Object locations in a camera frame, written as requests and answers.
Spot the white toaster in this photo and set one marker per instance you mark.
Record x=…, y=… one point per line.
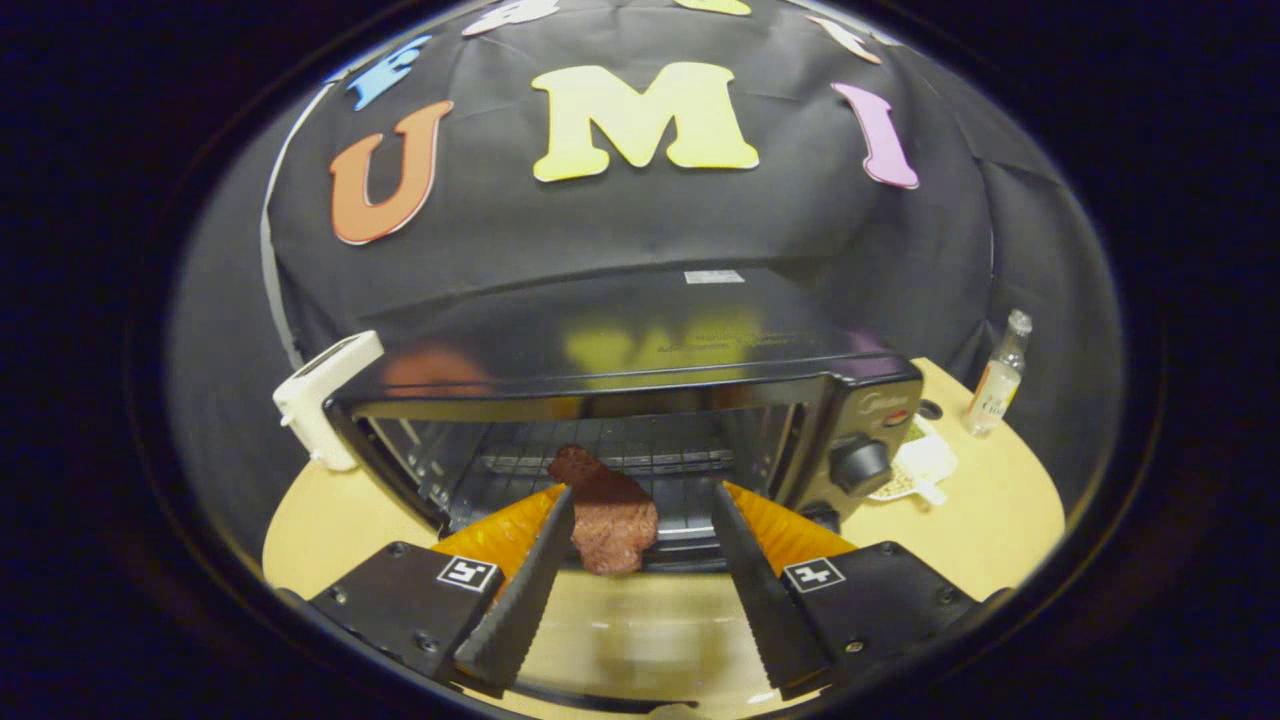
x=320, y=400

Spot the brown meat steak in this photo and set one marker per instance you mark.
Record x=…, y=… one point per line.
x=615, y=520

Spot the small black round cap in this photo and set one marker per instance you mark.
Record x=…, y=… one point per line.
x=931, y=410

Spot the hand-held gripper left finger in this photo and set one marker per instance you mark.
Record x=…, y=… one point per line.
x=520, y=620

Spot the white divided dish with grains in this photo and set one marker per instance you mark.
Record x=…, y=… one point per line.
x=925, y=465

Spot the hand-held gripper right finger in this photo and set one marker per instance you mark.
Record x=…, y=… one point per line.
x=765, y=610

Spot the clear plastic bottle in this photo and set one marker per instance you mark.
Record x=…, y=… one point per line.
x=995, y=390

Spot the black toaster oven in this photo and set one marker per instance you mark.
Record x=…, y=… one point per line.
x=620, y=340

